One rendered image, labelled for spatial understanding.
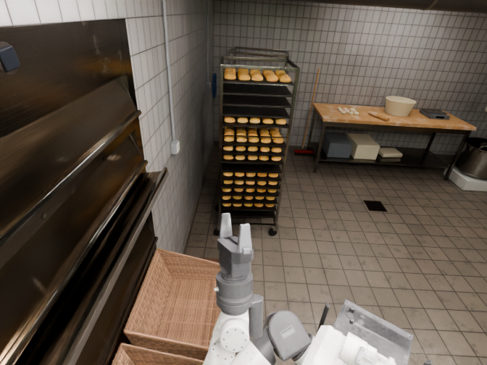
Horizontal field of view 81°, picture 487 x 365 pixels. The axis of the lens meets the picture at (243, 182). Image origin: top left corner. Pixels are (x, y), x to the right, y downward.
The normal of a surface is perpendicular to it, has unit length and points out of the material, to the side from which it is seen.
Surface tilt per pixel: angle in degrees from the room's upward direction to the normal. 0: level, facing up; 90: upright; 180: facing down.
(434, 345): 0
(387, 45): 90
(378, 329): 0
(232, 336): 67
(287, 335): 34
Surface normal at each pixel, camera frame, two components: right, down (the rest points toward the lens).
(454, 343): 0.06, -0.85
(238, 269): 0.44, 0.12
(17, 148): 0.96, -0.24
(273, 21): -0.02, 0.51
